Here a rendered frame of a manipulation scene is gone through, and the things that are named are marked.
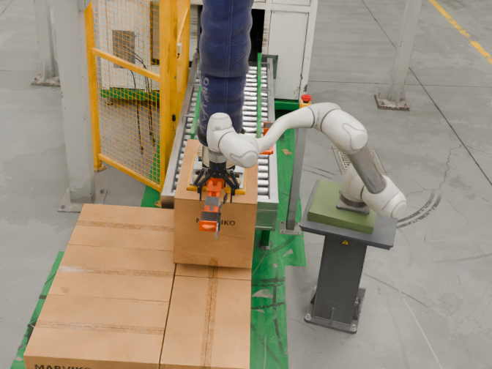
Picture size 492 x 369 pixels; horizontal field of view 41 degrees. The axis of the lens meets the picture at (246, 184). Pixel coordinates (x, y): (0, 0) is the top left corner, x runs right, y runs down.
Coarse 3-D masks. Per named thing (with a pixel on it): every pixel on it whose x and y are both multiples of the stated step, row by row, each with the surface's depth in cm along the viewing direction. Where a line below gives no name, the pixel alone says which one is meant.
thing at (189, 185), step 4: (196, 156) 349; (192, 160) 346; (196, 160) 345; (200, 160) 341; (192, 164) 342; (192, 168) 338; (192, 172) 335; (196, 172) 330; (192, 176) 331; (188, 180) 328; (188, 184) 325; (192, 184) 325; (188, 188) 323; (192, 188) 323; (196, 188) 323; (204, 188) 323
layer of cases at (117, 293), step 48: (96, 240) 363; (144, 240) 366; (96, 288) 330; (144, 288) 332; (192, 288) 335; (240, 288) 337; (48, 336) 301; (96, 336) 303; (144, 336) 305; (192, 336) 307; (240, 336) 309
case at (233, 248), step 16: (192, 144) 363; (256, 176) 339; (176, 192) 322; (192, 192) 323; (224, 192) 325; (256, 192) 327; (176, 208) 321; (192, 208) 321; (224, 208) 320; (240, 208) 320; (256, 208) 320; (176, 224) 326; (192, 224) 326; (224, 224) 325; (240, 224) 325; (176, 240) 331; (192, 240) 331; (208, 240) 331; (224, 240) 330; (240, 240) 330; (176, 256) 337; (192, 256) 336; (208, 256) 336; (224, 256) 336; (240, 256) 335
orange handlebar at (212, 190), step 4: (272, 148) 337; (264, 152) 334; (268, 152) 334; (272, 152) 335; (208, 184) 304; (212, 184) 305; (220, 184) 304; (208, 188) 300; (212, 188) 300; (216, 188) 300; (220, 188) 300; (208, 192) 298; (212, 192) 302; (216, 192) 299; (220, 192) 300; (216, 196) 295; (204, 208) 288; (208, 208) 287; (216, 208) 287; (204, 224) 276; (204, 228) 276; (208, 228) 275; (212, 228) 276
